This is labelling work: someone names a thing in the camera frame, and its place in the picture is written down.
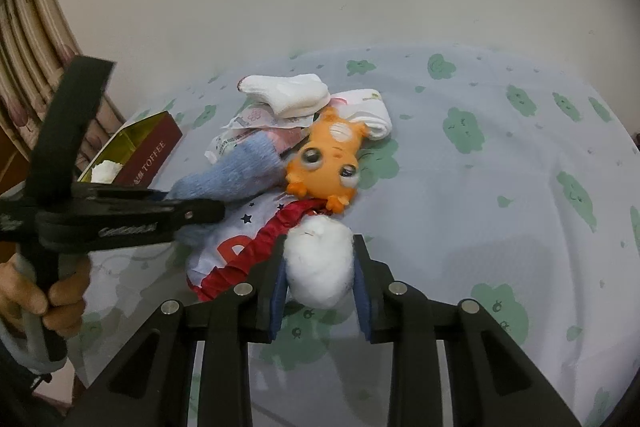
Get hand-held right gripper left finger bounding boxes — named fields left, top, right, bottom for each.
left=65, top=234, right=289, bottom=427

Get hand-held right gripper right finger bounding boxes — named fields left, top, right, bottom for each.
left=352, top=234, right=583, bottom=427

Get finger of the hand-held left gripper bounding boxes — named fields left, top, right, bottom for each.
left=75, top=183, right=172, bottom=208
left=97, top=199, right=226, bottom=253

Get dark red tin box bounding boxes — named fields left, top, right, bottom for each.
left=75, top=111, right=184, bottom=188

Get white cotton ball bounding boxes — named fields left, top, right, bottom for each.
left=282, top=214, right=357, bottom=309
left=91, top=160, right=124, bottom=183

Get white star-print red-trimmed pouch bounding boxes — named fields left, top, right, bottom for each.
left=186, top=193, right=327, bottom=304

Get light blue fuzzy sock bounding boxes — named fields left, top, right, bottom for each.
left=169, top=132, right=287, bottom=249

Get orange plush toy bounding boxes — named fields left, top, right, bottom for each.
left=283, top=106, right=372, bottom=214

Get white sock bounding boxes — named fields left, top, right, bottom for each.
left=238, top=74, right=331, bottom=118

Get white towel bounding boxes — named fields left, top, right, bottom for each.
left=327, top=89, right=394, bottom=141

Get person's left hand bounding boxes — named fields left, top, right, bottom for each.
left=0, top=257, right=93, bottom=339

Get pink teal wet wipes packet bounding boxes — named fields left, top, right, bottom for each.
left=204, top=124, right=313, bottom=166

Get beige pleated curtain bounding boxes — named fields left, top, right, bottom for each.
left=0, top=0, right=127, bottom=195

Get floral white packet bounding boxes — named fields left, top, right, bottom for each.
left=227, top=106, right=281, bottom=131

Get pale blue cloud-print sheet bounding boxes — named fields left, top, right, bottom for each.
left=65, top=41, right=640, bottom=427

